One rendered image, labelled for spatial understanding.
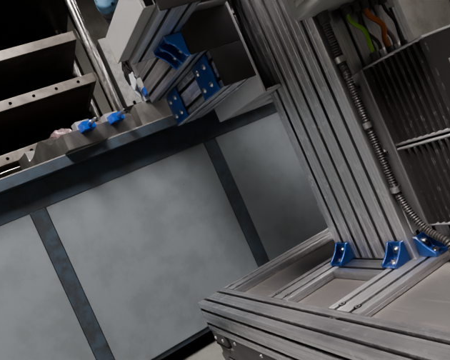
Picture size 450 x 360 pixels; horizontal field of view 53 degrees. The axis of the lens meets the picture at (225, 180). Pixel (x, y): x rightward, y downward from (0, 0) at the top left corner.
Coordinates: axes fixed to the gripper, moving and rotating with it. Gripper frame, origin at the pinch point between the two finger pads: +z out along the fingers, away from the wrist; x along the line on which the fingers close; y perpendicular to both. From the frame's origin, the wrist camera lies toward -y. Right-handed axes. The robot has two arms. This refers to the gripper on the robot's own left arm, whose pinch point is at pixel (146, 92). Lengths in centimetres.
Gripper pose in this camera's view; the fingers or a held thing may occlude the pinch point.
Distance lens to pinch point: 171.8
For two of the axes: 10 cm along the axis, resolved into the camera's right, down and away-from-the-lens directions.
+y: 3.5, -1.2, -9.3
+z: 4.0, 9.1, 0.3
